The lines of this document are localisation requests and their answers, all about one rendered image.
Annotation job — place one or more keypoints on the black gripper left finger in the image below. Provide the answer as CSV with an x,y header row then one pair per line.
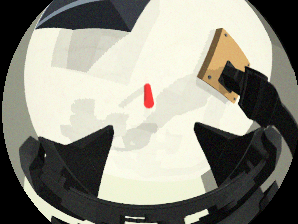
x,y
85,159

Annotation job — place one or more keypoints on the red peg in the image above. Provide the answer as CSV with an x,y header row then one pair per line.
x,y
149,99

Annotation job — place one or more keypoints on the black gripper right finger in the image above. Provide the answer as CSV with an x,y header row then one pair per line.
x,y
223,150

